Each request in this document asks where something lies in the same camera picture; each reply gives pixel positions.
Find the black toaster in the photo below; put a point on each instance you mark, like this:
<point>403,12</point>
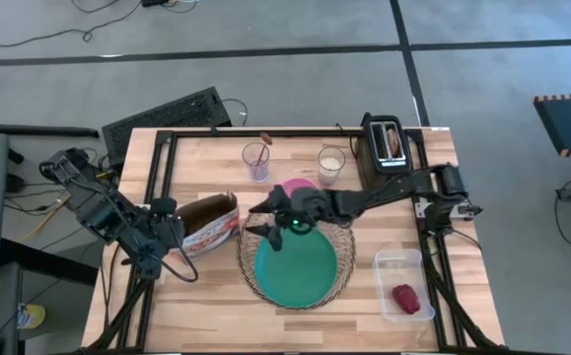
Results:
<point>369,163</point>

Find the green round plate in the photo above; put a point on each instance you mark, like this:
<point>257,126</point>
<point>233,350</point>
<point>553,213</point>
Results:
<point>297,271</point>

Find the black aluminium table frame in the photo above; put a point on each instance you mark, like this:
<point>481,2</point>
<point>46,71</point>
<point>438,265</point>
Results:
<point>159,163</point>

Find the red apple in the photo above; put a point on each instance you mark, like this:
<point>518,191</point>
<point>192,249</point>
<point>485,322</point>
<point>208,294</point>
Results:
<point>406,298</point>

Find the clear glass with blue base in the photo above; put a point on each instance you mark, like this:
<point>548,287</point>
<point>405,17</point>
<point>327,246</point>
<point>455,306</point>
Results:
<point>253,163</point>

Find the black floor bar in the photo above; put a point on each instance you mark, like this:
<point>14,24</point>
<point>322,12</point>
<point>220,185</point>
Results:
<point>43,131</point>

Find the black perforated computer case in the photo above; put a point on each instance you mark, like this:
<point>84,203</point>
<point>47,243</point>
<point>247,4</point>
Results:
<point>166,118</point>

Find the clear glass with liquid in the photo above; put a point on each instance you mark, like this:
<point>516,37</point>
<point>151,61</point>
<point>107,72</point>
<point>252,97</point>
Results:
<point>331,167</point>

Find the sliced bagel half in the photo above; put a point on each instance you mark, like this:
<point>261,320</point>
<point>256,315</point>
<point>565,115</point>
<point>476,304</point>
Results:
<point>392,143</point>

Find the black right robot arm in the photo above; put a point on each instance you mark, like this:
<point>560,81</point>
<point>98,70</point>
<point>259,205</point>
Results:
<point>388,192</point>

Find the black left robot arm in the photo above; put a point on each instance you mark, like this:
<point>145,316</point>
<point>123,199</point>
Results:
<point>95,207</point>

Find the pink plastic bowl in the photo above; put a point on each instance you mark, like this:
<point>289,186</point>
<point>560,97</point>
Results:
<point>297,185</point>

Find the clear plastic container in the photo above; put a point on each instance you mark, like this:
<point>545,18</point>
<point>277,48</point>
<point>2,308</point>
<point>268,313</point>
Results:
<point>398,268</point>

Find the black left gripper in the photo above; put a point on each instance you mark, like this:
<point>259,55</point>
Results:
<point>152,246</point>

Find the wooden spoon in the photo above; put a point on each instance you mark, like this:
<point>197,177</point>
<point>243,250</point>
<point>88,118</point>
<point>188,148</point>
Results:
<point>265,138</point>

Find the pumpkin cereal cardboard box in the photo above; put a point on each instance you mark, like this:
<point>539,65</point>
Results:
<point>211,232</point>

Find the yellow white container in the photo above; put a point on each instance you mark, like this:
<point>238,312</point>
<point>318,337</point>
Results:
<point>31,315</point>

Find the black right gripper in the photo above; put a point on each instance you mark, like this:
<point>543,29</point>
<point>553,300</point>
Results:
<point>314,202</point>

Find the round woven straw placemat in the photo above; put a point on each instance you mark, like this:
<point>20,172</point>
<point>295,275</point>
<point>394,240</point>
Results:
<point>346,251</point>

